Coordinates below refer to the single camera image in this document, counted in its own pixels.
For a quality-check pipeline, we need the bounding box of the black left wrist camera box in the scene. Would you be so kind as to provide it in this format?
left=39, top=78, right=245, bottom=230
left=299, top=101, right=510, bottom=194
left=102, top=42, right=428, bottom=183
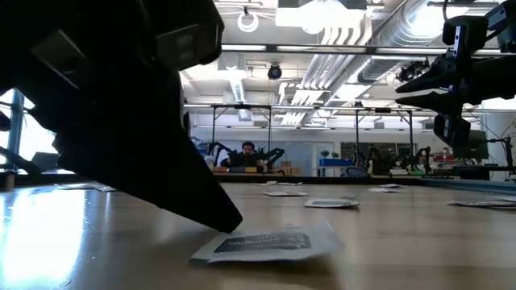
left=155, top=22, right=226, bottom=73

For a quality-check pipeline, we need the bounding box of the blue bin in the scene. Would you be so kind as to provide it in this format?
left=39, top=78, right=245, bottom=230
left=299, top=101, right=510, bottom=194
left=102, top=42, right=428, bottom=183
left=318, top=157, right=356, bottom=168

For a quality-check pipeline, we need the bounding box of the black background rig frame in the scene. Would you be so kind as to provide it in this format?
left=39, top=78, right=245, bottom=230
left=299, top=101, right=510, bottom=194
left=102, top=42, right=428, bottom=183
left=355, top=106, right=414, bottom=156
left=211, top=103, right=272, bottom=156

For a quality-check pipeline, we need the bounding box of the silver ceiling duct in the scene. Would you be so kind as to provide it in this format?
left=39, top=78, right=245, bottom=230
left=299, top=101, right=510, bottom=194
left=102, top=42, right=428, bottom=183
left=354, top=0, right=456, bottom=85

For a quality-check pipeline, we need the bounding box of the brown cardboard box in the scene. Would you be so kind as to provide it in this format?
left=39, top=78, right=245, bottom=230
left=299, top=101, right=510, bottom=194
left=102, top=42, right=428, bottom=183
left=280, top=160, right=303, bottom=176

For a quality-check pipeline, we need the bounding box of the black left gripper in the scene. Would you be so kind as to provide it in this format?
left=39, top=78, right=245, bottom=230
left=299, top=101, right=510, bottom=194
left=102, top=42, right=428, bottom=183
left=11, top=23, right=243, bottom=234

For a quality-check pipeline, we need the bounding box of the white coiled cable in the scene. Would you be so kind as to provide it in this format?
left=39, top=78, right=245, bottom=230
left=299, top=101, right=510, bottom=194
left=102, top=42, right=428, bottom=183
left=236, top=6, right=260, bottom=33

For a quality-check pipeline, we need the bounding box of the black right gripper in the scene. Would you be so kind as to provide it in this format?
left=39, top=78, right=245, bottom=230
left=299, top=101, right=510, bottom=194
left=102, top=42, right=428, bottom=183
left=394, top=15, right=489, bottom=149

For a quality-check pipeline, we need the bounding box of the person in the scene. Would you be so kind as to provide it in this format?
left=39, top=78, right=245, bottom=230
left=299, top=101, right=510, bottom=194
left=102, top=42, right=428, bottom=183
left=225, top=140, right=267, bottom=170

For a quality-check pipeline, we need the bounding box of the black slanted bar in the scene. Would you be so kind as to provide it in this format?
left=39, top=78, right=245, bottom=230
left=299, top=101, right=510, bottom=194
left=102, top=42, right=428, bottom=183
left=0, top=147, right=41, bottom=176

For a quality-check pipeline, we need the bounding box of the grey office chair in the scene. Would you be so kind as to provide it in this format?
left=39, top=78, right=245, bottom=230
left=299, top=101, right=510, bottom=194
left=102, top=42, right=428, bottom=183
left=345, top=166, right=371, bottom=178

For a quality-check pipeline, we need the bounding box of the black ceiling camera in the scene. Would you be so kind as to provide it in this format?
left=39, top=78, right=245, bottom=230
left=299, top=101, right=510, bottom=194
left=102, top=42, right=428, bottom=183
left=266, top=62, right=283, bottom=81

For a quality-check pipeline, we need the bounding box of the grey laptop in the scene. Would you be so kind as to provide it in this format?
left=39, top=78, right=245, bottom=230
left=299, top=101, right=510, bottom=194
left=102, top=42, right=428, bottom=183
left=31, top=151, right=60, bottom=172

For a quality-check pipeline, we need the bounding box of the white ceiling light panel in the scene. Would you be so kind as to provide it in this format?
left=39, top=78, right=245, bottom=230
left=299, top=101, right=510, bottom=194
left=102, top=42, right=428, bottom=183
left=276, top=0, right=367, bottom=30

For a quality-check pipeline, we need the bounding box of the black monitor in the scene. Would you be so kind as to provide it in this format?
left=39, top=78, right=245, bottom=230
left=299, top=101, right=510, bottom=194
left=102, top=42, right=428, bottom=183
left=455, top=129, right=489, bottom=162

